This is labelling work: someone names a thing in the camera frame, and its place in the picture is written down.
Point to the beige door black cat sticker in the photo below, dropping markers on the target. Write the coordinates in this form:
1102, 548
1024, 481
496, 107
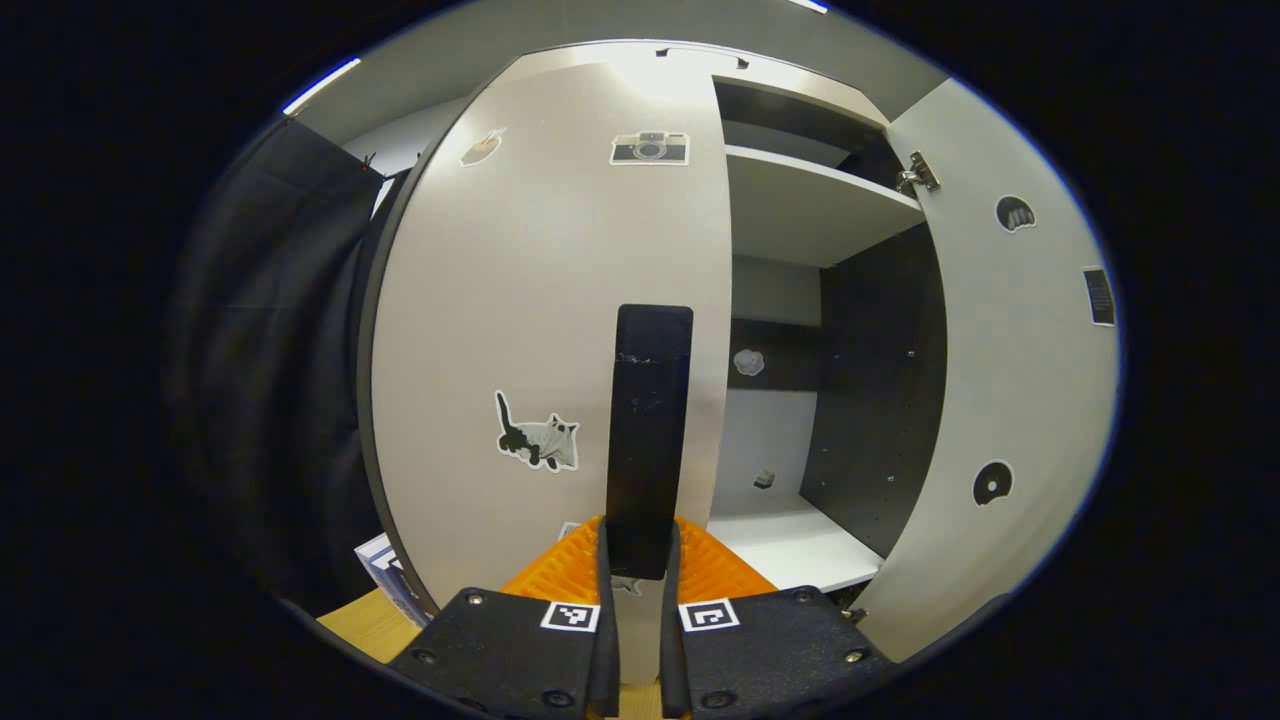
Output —
1000, 380

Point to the white cabinet shelf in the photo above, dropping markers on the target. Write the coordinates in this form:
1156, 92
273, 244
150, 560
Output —
800, 210

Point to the black backdrop cloth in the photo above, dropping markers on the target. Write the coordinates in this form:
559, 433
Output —
270, 400

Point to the white book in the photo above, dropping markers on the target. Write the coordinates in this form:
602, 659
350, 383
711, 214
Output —
372, 555

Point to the ceiling light strip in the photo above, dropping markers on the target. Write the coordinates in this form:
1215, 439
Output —
808, 5
320, 85

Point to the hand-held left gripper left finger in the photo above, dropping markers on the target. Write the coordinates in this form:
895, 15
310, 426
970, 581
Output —
608, 670

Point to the beige door camera sticker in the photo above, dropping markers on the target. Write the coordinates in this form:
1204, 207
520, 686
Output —
500, 300

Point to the silver door hinge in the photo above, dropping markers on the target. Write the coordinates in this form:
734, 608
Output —
853, 614
918, 178

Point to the dark blue book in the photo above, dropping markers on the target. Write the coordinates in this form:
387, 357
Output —
405, 595

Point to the beige double-door shoe cabinet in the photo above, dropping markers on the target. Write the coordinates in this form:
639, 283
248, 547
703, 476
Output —
880, 380

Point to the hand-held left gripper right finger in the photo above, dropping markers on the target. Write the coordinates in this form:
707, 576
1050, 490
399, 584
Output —
672, 670

